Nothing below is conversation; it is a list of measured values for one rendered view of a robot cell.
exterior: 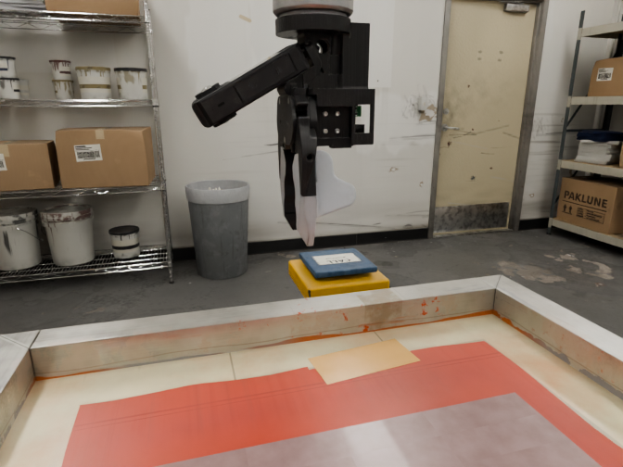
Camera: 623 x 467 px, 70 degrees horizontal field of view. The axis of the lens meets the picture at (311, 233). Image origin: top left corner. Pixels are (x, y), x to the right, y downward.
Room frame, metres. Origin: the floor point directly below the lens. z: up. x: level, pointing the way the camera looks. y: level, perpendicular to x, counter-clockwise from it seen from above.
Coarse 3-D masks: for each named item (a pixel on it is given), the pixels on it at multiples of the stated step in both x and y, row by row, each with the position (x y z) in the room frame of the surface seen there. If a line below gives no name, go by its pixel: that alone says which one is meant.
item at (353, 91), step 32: (288, 32) 0.44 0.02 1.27; (320, 32) 0.44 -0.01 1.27; (352, 32) 0.45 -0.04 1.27; (320, 64) 0.44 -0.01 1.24; (352, 64) 0.45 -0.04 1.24; (288, 96) 0.43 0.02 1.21; (320, 96) 0.42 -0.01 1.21; (352, 96) 0.43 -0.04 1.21; (288, 128) 0.43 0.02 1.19; (320, 128) 0.43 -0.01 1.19; (352, 128) 0.43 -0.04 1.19
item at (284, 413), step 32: (224, 384) 0.36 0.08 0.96; (256, 384) 0.36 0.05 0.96; (288, 384) 0.36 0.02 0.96; (96, 416) 0.31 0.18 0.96; (128, 416) 0.31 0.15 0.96; (160, 416) 0.31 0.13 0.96; (192, 416) 0.31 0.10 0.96; (224, 416) 0.31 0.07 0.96; (256, 416) 0.31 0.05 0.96; (288, 416) 0.31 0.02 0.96; (320, 416) 0.31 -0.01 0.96; (96, 448) 0.28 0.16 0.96; (128, 448) 0.28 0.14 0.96; (160, 448) 0.28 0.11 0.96; (192, 448) 0.28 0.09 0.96; (224, 448) 0.28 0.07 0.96; (256, 448) 0.28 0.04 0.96; (288, 448) 0.28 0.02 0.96; (320, 448) 0.28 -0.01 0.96
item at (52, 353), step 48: (432, 288) 0.50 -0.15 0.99; (480, 288) 0.50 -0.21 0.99; (0, 336) 0.38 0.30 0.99; (48, 336) 0.38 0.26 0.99; (96, 336) 0.38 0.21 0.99; (144, 336) 0.39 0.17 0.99; (192, 336) 0.40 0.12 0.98; (240, 336) 0.42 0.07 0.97; (288, 336) 0.43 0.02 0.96; (336, 336) 0.45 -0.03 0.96; (528, 336) 0.44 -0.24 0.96; (576, 336) 0.39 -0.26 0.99; (0, 384) 0.31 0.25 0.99; (0, 432) 0.28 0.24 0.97
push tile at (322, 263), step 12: (312, 252) 0.70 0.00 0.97; (324, 252) 0.70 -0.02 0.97; (336, 252) 0.70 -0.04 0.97; (348, 252) 0.70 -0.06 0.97; (312, 264) 0.64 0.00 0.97; (324, 264) 0.64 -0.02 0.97; (336, 264) 0.64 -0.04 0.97; (348, 264) 0.64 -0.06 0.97; (360, 264) 0.64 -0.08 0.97; (372, 264) 0.64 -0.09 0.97; (324, 276) 0.61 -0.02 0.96
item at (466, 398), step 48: (336, 384) 0.36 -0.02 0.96; (384, 384) 0.36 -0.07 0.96; (432, 384) 0.36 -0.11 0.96; (480, 384) 0.36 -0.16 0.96; (528, 384) 0.36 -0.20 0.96; (384, 432) 0.29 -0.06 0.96; (432, 432) 0.29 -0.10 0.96; (480, 432) 0.29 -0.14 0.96; (528, 432) 0.29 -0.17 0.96; (576, 432) 0.29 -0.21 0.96
